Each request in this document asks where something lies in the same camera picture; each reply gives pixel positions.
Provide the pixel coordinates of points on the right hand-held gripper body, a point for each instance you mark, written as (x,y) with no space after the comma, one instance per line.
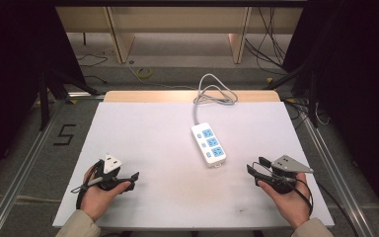
(284,166)

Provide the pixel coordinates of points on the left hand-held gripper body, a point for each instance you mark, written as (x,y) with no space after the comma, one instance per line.
(109,166)

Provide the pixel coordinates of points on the person's left hand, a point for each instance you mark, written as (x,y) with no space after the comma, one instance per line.
(95,197)

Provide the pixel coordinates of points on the person's right hand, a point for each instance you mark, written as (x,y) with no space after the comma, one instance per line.
(291,205)

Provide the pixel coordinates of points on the white board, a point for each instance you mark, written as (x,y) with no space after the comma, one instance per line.
(151,148)

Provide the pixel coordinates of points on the white power strip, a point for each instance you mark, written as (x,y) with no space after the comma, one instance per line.
(209,144)

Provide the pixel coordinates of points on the black metal stand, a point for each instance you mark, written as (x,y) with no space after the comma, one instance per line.
(56,89)
(312,98)

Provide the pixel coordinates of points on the wooden table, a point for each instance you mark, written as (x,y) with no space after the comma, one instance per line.
(151,96)

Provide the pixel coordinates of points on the yellow tape roll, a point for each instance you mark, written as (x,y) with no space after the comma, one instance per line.
(143,73)

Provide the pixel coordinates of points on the black curtain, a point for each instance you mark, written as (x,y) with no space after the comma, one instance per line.
(362,98)
(10,82)

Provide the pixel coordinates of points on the beige wooden desk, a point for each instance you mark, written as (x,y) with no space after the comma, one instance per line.
(177,19)

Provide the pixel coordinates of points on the aluminium floor rail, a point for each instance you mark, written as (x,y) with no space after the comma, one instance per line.
(16,177)
(339,184)

